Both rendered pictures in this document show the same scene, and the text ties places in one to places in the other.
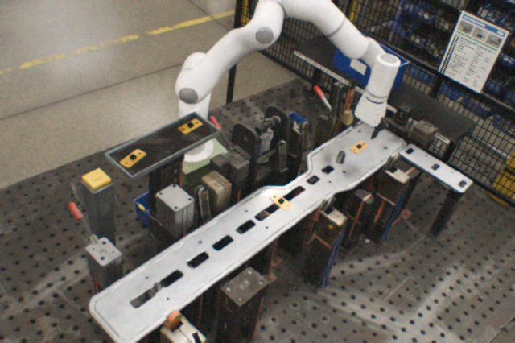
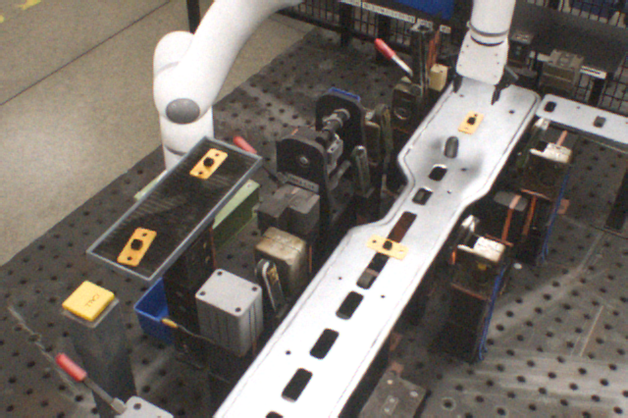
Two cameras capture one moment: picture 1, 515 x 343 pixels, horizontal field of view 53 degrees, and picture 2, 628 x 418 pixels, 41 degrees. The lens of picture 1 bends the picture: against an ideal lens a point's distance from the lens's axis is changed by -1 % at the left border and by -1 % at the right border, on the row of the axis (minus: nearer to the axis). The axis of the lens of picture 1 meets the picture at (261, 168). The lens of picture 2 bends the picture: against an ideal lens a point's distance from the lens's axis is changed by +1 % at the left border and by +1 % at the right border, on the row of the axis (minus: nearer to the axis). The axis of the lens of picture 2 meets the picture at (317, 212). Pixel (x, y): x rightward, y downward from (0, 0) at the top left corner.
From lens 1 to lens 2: 0.28 m
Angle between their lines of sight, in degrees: 7
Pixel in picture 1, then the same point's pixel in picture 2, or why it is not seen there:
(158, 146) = (172, 214)
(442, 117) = (580, 38)
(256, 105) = (264, 90)
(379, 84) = (495, 14)
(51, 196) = not seen: outside the picture
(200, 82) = (198, 83)
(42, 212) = not seen: outside the picture
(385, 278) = (568, 318)
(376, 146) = (497, 114)
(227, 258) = (341, 368)
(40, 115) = not seen: outside the picture
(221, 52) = (224, 25)
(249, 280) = (395, 395)
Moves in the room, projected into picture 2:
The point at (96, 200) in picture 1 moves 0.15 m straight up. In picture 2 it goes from (98, 338) to (81, 280)
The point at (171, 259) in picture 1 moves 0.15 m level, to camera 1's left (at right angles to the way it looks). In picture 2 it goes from (254, 397) to (167, 407)
